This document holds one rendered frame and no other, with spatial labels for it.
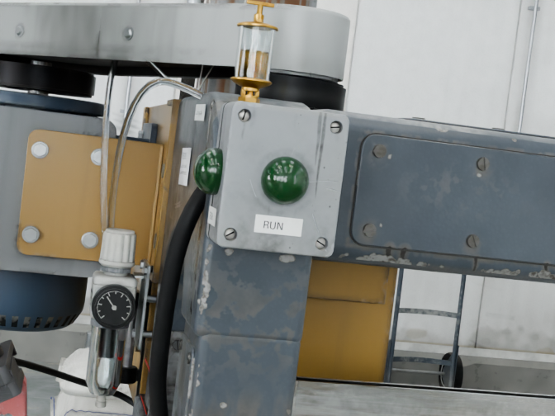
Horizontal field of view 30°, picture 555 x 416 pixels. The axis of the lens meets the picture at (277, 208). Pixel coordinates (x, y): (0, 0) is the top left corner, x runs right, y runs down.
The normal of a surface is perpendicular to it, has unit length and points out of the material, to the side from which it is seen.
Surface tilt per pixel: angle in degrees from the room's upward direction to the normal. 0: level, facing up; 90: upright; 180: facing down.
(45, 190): 90
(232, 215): 90
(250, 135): 90
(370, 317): 90
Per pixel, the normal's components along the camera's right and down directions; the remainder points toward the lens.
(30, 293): 0.41, 0.11
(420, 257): 0.18, 0.27
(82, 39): -0.62, -0.04
